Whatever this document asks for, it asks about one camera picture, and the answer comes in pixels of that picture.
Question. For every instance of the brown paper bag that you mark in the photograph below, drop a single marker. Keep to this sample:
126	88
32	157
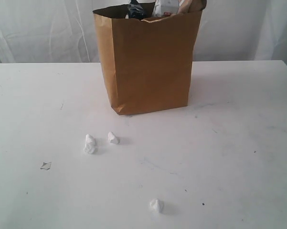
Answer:
146	64

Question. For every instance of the spaghetti packet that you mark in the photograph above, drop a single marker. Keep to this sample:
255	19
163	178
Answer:
135	10

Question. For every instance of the white blue milk carton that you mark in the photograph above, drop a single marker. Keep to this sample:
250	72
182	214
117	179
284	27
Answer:
163	8

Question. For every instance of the brown kraft pouch orange stripe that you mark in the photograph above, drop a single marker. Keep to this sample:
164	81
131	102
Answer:
186	6

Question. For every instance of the white backdrop curtain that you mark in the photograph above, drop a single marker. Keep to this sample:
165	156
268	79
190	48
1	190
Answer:
64	31

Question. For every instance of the small white figurine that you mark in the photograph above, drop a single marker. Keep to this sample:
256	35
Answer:
113	139
90	144
156	205

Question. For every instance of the torn plastic scrap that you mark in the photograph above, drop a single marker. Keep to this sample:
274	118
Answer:
46	166

